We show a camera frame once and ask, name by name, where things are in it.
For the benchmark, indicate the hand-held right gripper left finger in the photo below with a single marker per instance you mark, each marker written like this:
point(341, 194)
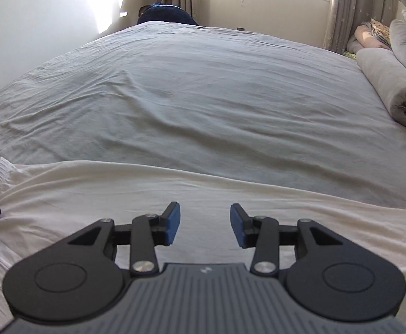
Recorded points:
point(173, 222)

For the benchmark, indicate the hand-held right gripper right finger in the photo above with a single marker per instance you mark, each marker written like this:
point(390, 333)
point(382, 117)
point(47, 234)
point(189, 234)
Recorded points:
point(238, 224)

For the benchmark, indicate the white long-sleeved top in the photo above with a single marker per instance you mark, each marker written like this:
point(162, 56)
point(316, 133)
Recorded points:
point(119, 188)

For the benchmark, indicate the grey bed sheet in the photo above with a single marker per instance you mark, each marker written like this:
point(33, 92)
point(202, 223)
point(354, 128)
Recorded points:
point(189, 94)

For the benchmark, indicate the dark blue bag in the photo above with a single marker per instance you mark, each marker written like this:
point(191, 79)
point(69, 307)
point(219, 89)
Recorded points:
point(168, 14)

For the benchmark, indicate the pink and floral folded bedding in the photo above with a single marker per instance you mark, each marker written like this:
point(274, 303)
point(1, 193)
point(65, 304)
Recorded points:
point(363, 36)

